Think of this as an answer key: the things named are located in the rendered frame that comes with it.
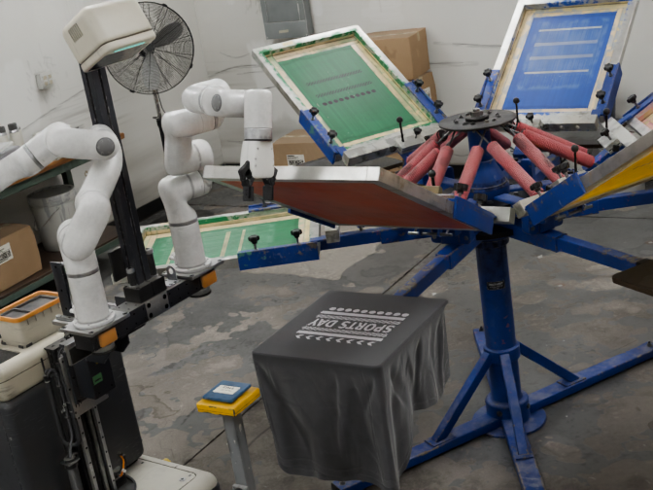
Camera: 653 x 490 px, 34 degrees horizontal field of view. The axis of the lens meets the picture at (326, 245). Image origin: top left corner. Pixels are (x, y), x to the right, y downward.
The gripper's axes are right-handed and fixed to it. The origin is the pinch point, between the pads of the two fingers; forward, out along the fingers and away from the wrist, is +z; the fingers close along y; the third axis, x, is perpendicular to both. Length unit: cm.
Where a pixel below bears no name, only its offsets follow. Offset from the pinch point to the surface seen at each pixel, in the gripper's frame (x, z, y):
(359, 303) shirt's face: -6, 37, -65
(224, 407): -9, 57, 4
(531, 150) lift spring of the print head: 24, -14, -142
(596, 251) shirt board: 54, 21, -126
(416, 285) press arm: 2, 33, -91
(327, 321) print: -9, 41, -51
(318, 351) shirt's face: -1, 47, -32
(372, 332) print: 9, 42, -47
